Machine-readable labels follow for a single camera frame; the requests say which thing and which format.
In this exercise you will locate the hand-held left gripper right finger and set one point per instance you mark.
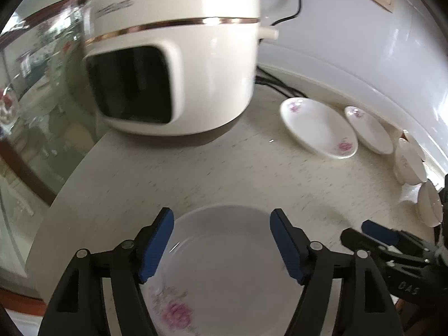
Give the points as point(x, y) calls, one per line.
point(285, 248)

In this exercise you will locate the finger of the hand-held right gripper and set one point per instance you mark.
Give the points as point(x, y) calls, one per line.
point(379, 233)
point(353, 238)

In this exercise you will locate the white bowl with green rim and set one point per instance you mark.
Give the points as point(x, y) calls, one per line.
point(430, 203)

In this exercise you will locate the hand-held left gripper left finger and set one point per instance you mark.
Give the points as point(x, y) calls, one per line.
point(157, 248)

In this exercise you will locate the wooden framed glass partition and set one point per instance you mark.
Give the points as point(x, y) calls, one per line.
point(35, 77)

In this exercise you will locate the white floral plate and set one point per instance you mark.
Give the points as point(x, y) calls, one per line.
point(224, 269)
point(371, 133)
point(315, 126)

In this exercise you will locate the plain white bowl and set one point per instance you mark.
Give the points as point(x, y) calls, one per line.
point(407, 162)

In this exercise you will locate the heart glass decal with red bow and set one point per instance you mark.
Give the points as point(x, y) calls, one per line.
point(6, 105)

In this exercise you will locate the white rice cooker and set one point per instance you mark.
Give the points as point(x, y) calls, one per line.
point(210, 77)

